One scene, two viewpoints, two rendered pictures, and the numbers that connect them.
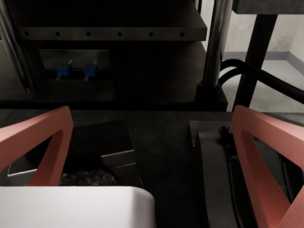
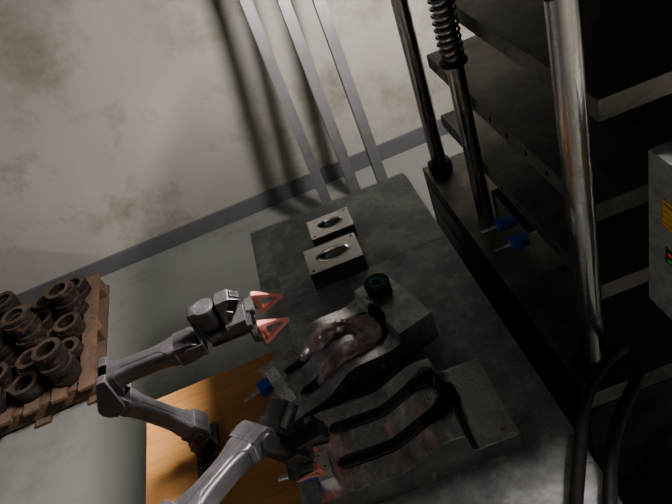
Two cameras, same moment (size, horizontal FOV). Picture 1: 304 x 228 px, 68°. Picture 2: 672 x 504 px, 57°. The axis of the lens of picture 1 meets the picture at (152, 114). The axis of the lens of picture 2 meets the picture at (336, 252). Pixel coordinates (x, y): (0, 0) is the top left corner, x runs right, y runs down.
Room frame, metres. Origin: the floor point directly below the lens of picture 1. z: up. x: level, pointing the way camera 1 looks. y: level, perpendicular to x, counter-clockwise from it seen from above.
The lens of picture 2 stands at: (0.26, -1.22, 2.20)
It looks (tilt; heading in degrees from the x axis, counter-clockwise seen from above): 37 degrees down; 89
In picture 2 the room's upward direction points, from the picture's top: 22 degrees counter-clockwise
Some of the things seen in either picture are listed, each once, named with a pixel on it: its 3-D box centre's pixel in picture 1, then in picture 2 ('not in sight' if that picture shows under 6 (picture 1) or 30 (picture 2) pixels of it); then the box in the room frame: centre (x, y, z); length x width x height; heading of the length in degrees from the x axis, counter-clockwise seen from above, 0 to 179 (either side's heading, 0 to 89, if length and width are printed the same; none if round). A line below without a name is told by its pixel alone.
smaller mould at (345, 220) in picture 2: not in sight; (331, 229); (0.30, 0.77, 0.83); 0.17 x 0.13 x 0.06; 178
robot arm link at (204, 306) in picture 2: not in sight; (199, 326); (-0.11, 0.00, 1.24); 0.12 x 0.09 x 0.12; 0
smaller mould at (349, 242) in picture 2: not in sight; (335, 260); (0.27, 0.57, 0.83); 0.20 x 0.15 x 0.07; 178
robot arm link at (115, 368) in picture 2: not in sight; (150, 370); (-0.28, 0.00, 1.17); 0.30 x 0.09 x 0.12; 0
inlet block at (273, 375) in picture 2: not in sight; (262, 389); (-0.08, 0.10, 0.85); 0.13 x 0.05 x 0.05; 16
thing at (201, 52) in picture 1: (90, 63); (600, 214); (1.16, 0.34, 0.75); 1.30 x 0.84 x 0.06; 88
